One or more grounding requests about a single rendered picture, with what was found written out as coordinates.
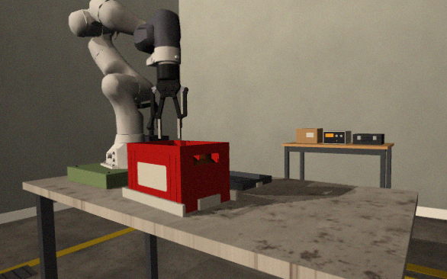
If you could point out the red plastic crate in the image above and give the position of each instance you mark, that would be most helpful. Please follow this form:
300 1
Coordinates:
168 171

